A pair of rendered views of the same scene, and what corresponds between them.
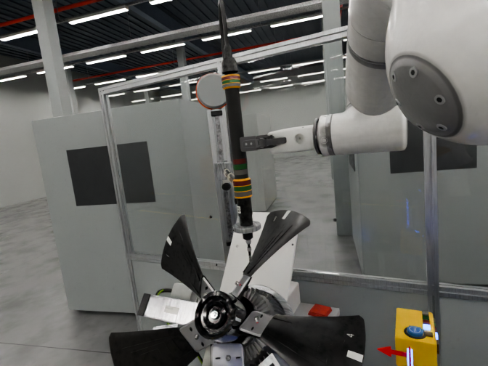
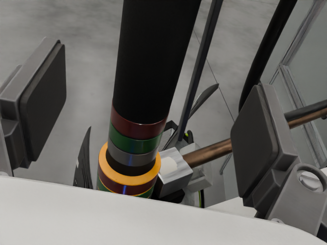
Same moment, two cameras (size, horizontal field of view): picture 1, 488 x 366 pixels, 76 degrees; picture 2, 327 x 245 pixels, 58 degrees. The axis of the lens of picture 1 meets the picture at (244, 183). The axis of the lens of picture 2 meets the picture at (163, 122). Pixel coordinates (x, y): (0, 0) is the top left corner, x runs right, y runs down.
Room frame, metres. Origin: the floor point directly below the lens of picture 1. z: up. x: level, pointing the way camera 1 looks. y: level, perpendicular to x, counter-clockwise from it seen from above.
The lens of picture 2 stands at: (0.69, -0.11, 1.72)
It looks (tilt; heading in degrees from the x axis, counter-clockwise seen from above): 43 degrees down; 55
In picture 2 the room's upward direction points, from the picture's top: 16 degrees clockwise
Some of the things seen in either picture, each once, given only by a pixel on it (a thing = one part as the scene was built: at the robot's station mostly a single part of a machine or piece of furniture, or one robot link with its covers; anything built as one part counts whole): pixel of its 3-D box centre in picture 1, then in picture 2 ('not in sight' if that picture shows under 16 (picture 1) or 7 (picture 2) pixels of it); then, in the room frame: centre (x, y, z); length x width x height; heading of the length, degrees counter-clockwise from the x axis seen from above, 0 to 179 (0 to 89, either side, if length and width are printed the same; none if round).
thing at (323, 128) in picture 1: (327, 135); not in sight; (0.65, -0.18, 1.65); 0.09 x 0.03 x 0.08; 152
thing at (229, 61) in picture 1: (237, 146); not in sight; (0.75, 0.00, 1.64); 0.04 x 0.04 x 0.46
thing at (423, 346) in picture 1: (415, 339); not in sight; (0.84, -0.45, 1.02); 0.16 x 0.10 x 0.11; 152
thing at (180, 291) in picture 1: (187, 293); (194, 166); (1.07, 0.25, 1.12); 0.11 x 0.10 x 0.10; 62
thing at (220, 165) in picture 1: (224, 171); not in sight; (1.37, 0.08, 1.53); 0.10 x 0.07 x 0.08; 7
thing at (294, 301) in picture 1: (277, 298); not in sight; (1.35, -0.10, 0.92); 0.17 x 0.16 x 0.11; 152
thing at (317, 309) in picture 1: (319, 311); not in sight; (1.29, -0.27, 0.87); 0.08 x 0.08 x 0.02; 51
